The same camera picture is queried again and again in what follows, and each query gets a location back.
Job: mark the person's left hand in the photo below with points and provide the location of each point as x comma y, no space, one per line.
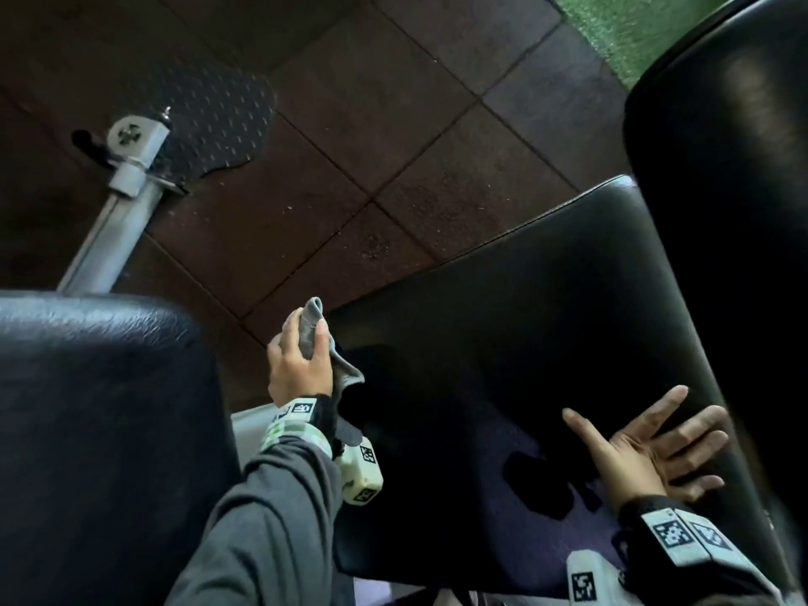
297,378

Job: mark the marker wristband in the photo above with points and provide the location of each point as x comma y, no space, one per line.
669,536
297,410

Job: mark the person's left forearm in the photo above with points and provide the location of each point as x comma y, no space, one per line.
265,530

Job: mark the grey base bar white cap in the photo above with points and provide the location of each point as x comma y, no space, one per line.
107,239

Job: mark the grey cleaning cloth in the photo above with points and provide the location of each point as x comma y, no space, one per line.
309,328

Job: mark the large black leather pad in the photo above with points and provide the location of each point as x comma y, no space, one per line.
107,448

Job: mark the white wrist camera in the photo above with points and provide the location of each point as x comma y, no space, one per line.
590,580
360,473

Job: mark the person's right hand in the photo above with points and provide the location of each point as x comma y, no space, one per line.
631,467

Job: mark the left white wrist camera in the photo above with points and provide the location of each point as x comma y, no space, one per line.
360,473

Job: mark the black studded floor mat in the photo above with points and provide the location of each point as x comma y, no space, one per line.
221,113

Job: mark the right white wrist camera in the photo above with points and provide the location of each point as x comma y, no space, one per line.
590,580

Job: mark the right marker wristband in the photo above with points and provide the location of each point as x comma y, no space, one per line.
669,536

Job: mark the left marker wristband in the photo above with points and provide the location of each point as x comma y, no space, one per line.
297,410

